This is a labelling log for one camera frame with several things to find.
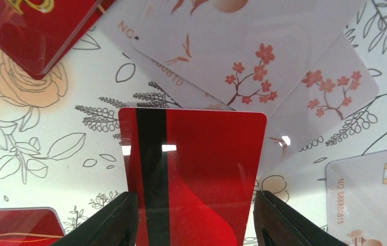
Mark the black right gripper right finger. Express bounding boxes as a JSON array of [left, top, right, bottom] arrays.
[[253, 191, 345, 246]]

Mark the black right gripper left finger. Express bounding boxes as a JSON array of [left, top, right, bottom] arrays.
[[53, 192, 139, 246]]

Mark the red magnetic stripe card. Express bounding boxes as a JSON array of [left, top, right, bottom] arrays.
[[118, 107, 267, 245]]

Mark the red VIP card centre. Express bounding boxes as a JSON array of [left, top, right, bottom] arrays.
[[0, 208, 65, 245]]

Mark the red vip card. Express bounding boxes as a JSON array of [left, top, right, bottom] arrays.
[[0, 1, 114, 79], [0, 208, 65, 245]]

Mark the white floral card right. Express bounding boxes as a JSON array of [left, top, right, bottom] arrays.
[[325, 150, 387, 245]]

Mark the white floral card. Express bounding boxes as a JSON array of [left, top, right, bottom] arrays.
[[97, 1, 379, 176], [325, 150, 387, 245]]

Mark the white floral card upper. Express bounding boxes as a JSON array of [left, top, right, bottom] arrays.
[[97, 1, 379, 176]]

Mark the red VIP card upper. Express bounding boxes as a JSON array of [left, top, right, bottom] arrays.
[[0, 1, 114, 79]]

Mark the floral patterned table mat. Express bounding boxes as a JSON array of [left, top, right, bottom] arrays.
[[0, 1, 387, 245]]

